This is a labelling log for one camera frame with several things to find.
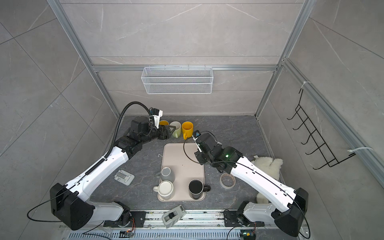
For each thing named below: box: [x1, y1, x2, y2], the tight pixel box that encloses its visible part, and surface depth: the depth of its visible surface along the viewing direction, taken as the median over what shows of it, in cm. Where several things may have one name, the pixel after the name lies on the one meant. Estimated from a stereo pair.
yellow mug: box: [181, 121, 194, 140], surface depth 103 cm
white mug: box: [153, 180, 174, 200], surface depth 78 cm
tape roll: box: [220, 172, 236, 189], surface depth 87 cm
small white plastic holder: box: [114, 169, 135, 186], surface depth 87 cm
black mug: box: [188, 179, 211, 200], surface depth 76 cm
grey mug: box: [155, 167, 176, 183], surface depth 81 cm
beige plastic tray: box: [161, 142, 206, 202], surface depth 91 cm
